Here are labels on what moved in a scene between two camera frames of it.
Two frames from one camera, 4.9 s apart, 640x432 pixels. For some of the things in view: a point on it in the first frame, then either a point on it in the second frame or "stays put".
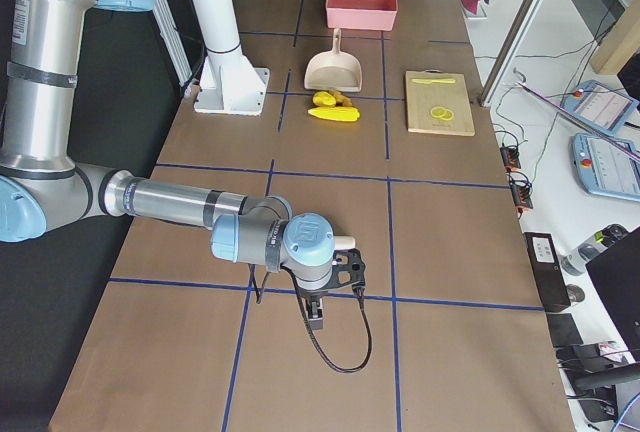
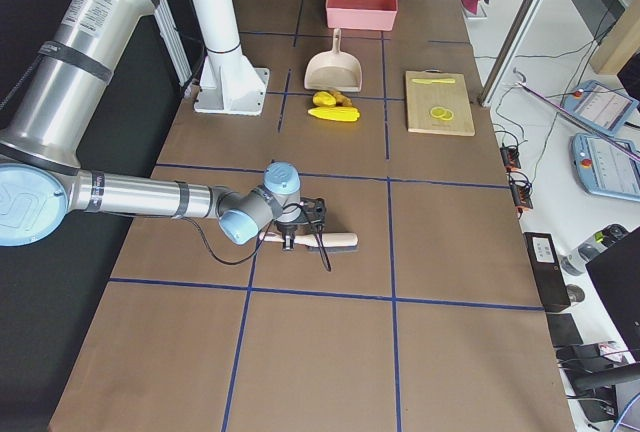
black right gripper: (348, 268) → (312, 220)
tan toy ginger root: (341, 100) stays put
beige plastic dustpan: (334, 70) stays put
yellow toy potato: (322, 98) stays put
